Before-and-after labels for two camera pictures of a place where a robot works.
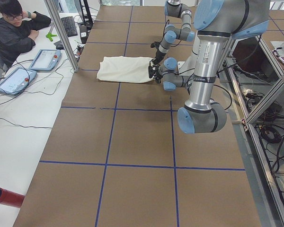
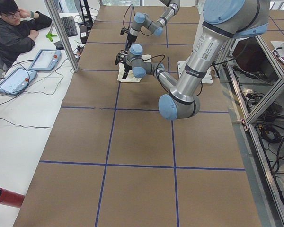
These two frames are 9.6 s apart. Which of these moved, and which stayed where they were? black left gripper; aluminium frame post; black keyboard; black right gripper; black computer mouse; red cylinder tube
Moved: black left gripper; black right gripper
Stayed: red cylinder tube; black computer mouse; black keyboard; aluminium frame post
